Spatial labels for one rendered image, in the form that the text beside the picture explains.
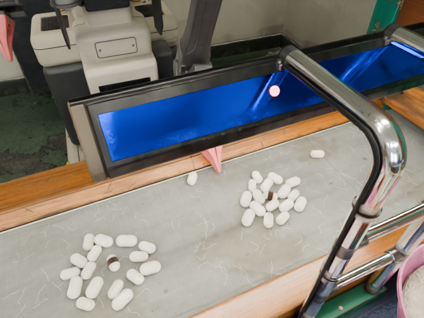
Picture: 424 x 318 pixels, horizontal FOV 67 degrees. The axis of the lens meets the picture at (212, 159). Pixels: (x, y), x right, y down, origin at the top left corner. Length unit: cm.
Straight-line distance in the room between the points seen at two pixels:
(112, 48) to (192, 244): 67
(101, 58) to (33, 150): 118
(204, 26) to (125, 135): 39
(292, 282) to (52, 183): 52
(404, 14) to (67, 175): 89
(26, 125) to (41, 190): 165
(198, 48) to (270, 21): 230
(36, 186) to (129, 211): 21
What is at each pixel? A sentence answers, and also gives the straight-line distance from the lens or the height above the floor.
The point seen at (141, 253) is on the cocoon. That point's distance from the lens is 60.
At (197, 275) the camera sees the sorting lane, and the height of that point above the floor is 74.
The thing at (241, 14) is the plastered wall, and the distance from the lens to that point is 281.
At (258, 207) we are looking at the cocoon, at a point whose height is 76.
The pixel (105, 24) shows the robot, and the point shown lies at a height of 90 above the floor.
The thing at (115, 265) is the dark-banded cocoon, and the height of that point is 76.
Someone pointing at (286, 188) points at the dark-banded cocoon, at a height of 76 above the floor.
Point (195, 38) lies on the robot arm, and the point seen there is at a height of 101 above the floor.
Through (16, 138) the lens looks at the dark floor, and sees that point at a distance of 230.
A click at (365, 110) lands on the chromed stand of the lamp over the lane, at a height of 112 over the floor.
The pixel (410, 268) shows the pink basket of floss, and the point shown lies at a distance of 70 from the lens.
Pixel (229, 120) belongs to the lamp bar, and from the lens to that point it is 34.
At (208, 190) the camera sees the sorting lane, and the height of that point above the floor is 74.
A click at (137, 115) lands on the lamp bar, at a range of 31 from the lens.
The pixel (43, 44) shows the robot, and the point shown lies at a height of 78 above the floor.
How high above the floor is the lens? 127
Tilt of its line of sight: 44 degrees down
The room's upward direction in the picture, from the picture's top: straight up
